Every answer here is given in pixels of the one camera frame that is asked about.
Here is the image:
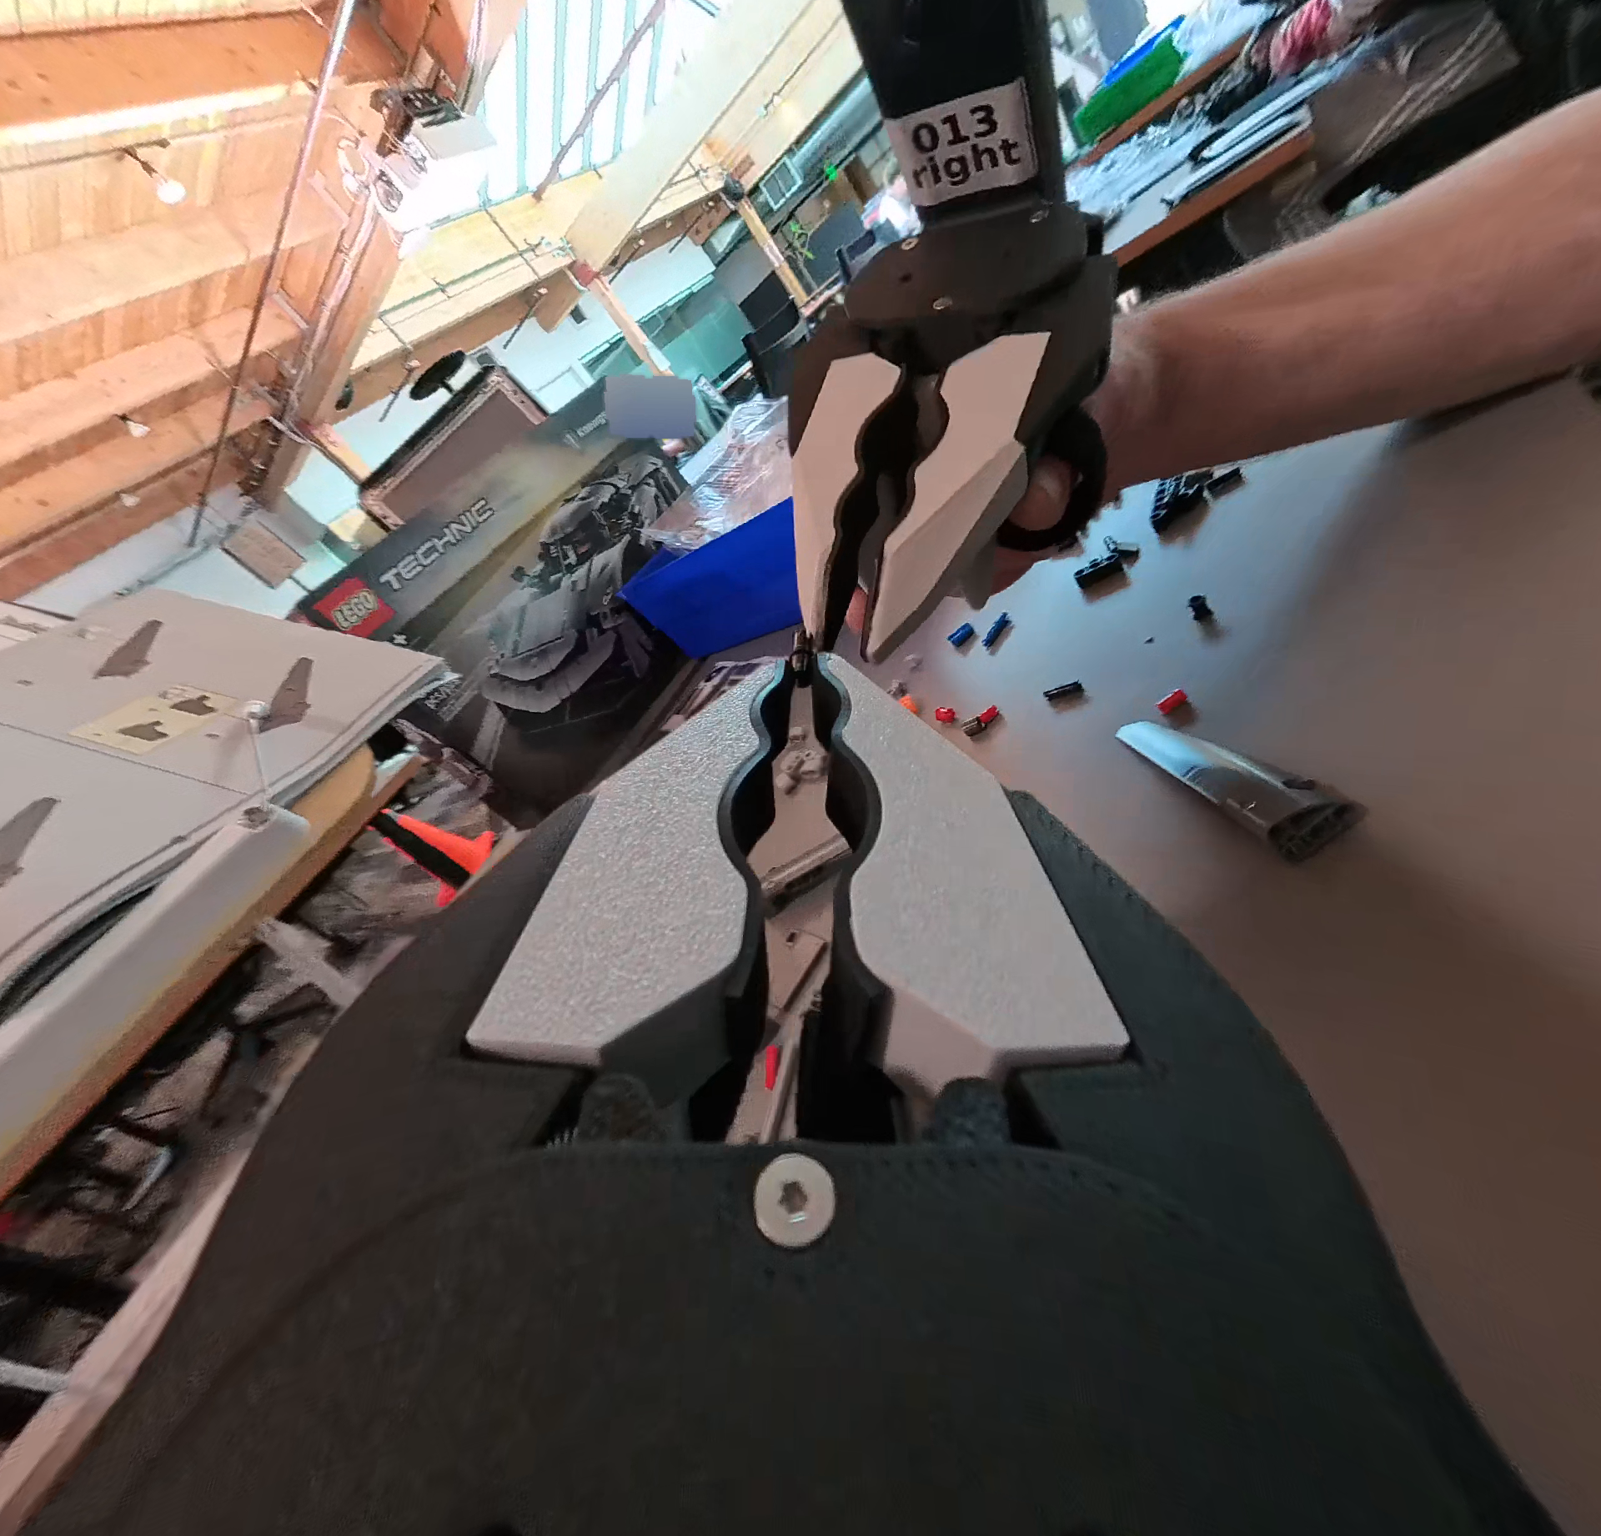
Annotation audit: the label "open instruction book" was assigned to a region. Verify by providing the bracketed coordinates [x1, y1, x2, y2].
[0, 585, 464, 999]

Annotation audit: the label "long grey lego panel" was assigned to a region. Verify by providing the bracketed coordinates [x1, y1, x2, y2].
[731, 828, 858, 1142]

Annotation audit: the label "pile of black lego pieces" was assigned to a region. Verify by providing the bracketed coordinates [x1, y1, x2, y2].
[1076, 465, 1245, 589]

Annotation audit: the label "blue plastic bin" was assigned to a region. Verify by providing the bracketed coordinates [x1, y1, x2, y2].
[618, 498, 808, 658]

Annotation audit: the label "person's right forearm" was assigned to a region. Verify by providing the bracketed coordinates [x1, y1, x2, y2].
[1163, 90, 1601, 487]

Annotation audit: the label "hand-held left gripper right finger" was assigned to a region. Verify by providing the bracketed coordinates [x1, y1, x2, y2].
[800, 655, 1133, 1139]

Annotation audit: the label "small grey lego connector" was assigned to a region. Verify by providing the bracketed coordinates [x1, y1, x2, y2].
[777, 665, 838, 799]

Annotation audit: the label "crumpled clear plastic bags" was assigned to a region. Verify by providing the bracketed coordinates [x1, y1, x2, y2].
[643, 415, 802, 555]

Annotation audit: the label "dark equipment case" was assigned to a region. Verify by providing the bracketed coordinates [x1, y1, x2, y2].
[361, 365, 552, 526]

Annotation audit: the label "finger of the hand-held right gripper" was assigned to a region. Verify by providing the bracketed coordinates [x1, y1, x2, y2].
[863, 331, 1052, 664]
[790, 351, 933, 649]

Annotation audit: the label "silver curved lego panel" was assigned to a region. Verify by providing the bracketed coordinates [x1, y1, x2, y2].
[1113, 719, 1367, 864]

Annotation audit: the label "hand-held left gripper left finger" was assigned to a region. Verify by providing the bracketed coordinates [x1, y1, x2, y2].
[464, 660, 802, 1139]

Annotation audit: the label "orange traffic cone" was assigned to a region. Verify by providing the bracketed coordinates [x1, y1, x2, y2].
[373, 810, 495, 908]

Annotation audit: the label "green plastic bin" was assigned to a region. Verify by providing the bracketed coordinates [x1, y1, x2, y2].
[1074, 22, 1190, 144]

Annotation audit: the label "person's right hand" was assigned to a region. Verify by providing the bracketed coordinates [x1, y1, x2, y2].
[968, 306, 1190, 596]

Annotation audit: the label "dark cardboard set box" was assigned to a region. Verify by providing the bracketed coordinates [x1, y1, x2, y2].
[289, 403, 752, 812]

